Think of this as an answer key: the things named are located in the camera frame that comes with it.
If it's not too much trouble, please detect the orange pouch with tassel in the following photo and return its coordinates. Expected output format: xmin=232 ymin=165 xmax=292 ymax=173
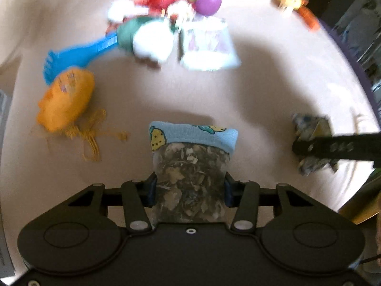
xmin=30 ymin=67 xmax=130 ymax=162

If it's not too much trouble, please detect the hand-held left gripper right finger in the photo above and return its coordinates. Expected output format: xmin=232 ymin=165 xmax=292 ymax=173
xmin=224 ymin=172 xmax=314 ymax=233

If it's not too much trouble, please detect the blue plastic toy rake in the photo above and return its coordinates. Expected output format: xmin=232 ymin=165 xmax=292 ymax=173
xmin=43 ymin=33 xmax=121 ymax=84

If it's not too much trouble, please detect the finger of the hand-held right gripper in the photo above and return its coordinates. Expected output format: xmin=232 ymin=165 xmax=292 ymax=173
xmin=292 ymin=133 xmax=381 ymax=163

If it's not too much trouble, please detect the small white figurine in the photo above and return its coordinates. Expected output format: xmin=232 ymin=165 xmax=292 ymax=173
xmin=166 ymin=1 xmax=195 ymax=32

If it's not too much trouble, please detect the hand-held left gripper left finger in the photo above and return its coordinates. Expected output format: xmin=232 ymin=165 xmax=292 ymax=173
xmin=68 ymin=174 xmax=158 ymax=233

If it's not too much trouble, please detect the white and red plush toy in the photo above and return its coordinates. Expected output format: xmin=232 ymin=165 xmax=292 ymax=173
xmin=106 ymin=0 xmax=149 ymax=33

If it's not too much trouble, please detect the dark damask patterned fabric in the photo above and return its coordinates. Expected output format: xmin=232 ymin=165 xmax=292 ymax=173
xmin=333 ymin=0 xmax=381 ymax=96

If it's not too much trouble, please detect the grey patterned sachet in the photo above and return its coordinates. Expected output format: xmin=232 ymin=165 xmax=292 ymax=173
xmin=291 ymin=112 xmax=340 ymax=176

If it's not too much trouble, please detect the green and white plush toy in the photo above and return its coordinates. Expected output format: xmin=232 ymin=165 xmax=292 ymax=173
xmin=117 ymin=16 xmax=175 ymax=64

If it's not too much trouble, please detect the purple bedsheet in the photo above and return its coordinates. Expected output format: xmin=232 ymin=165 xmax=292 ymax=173
xmin=318 ymin=18 xmax=381 ymax=126

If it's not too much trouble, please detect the yellow and orange figurine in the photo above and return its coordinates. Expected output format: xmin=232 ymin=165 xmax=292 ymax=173
xmin=272 ymin=0 xmax=308 ymax=15

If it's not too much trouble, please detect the orange carrot toy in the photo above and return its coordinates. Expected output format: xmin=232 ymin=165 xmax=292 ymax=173
xmin=296 ymin=6 xmax=321 ymax=32

